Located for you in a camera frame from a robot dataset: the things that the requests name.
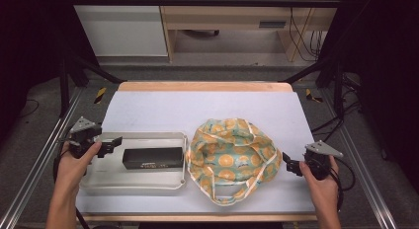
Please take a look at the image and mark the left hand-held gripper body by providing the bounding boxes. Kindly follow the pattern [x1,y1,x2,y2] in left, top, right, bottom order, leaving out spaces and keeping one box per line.
[60,115,103,159]

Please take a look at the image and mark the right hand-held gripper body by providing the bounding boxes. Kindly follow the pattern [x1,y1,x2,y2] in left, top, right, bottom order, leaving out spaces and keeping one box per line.
[304,140,344,182]

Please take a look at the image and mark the white plastic tray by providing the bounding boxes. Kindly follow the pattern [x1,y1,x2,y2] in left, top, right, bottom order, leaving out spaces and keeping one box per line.
[78,131,188,195]

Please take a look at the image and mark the black rectangular box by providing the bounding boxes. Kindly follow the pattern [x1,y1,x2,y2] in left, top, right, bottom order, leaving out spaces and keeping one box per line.
[122,146,185,171]

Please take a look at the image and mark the orange print cloth bag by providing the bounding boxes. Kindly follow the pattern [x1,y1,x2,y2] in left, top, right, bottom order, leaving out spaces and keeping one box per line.
[186,117,284,207]

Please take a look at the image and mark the person's right hand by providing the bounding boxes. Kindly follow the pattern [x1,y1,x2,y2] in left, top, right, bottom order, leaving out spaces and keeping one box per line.
[298,155,340,207]

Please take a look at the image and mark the person's left hand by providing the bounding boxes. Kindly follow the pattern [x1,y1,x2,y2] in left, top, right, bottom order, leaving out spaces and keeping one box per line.
[53,140,103,192]

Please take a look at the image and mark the yellow black tape piece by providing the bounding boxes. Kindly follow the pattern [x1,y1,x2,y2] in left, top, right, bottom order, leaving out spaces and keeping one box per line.
[94,87,108,105]
[304,88,324,104]

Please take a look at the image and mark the black curtain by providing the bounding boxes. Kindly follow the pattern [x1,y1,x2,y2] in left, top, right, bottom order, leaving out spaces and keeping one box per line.
[0,0,98,141]
[317,0,419,193]

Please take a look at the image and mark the white table mat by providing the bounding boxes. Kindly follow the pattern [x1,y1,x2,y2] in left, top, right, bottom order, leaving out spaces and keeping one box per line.
[75,90,317,214]

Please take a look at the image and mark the white cabinet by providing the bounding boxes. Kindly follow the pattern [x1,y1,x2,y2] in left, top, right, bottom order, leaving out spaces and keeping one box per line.
[67,0,169,57]

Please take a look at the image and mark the wooden table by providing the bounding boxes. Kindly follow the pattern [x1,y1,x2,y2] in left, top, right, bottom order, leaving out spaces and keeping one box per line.
[80,80,319,222]

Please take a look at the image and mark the grey desk label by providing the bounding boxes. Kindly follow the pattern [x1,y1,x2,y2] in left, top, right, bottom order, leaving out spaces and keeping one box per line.
[259,21,287,29]

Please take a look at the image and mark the wooden desk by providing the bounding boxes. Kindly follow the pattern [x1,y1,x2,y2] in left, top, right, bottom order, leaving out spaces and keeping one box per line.
[157,0,344,63]

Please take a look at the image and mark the bundle of black floor cables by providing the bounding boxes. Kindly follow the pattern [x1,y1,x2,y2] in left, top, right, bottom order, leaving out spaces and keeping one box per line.
[310,74,362,148]

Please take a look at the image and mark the black frame leg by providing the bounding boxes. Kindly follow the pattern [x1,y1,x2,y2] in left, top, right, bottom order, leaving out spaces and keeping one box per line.
[58,50,126,118]
[280,55,347,119]

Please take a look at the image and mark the looped black cable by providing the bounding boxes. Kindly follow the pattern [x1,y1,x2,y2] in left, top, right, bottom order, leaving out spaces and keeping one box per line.
[335,157,358,191]

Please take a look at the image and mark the aluminium floor rail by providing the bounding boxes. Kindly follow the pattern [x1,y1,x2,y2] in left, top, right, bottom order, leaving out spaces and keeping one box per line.
[0,87,83,229]
[320,87,398,229]

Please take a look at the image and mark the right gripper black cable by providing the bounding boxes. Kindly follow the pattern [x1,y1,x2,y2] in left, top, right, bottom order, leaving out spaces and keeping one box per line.
[329,166,345,213]

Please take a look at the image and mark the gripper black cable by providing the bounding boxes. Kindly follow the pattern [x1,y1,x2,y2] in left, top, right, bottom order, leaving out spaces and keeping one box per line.
[329,166,345,213]
[52,136,92,229]

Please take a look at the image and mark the thin black floor cable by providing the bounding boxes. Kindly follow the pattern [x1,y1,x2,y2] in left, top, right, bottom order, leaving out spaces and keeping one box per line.
[19,99,41,118]

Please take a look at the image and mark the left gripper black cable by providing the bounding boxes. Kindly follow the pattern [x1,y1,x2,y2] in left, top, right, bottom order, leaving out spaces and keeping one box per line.
[52,136,92,229]

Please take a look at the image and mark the hanging black cables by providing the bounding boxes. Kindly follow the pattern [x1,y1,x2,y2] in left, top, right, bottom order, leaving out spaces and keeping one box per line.
[288,0,325,62]

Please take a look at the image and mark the black horizontal frame bar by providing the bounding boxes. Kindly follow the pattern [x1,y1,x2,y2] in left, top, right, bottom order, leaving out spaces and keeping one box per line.
[63,0,342,9]

